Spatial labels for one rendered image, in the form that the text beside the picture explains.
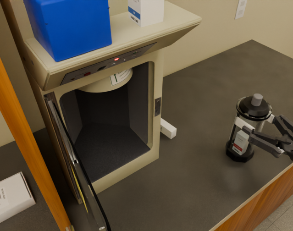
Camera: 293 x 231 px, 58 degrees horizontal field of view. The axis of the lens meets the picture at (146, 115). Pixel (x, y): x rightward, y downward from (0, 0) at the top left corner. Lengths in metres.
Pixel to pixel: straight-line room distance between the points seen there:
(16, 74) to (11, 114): 0.58
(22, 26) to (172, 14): 0.28
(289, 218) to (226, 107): 1.12
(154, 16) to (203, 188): 0.61
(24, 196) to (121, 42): 0.63
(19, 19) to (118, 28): 0.17
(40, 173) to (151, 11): 0.39
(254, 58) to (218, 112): 0.54
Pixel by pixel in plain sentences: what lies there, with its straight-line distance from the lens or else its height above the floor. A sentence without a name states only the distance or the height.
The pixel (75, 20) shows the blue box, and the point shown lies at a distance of 0.42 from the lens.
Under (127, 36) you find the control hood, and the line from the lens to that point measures 0.49.
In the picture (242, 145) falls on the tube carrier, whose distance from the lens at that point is 0.98.
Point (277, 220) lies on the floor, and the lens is 2.11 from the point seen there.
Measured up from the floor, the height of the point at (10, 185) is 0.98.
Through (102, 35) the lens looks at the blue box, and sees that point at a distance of 0.45.
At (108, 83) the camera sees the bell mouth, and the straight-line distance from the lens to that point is 0.67.
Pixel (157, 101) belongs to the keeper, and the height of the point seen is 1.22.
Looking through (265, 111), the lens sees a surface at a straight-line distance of 0.90.
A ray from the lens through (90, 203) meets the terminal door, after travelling 0.39.
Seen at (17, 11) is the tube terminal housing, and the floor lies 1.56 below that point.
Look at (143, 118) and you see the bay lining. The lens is 0.87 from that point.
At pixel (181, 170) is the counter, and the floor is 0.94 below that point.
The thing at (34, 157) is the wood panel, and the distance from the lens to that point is 0.56.
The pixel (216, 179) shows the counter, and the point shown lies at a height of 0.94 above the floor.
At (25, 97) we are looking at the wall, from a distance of 1.11.
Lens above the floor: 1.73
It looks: 43 degrees down
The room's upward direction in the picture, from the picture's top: straight up
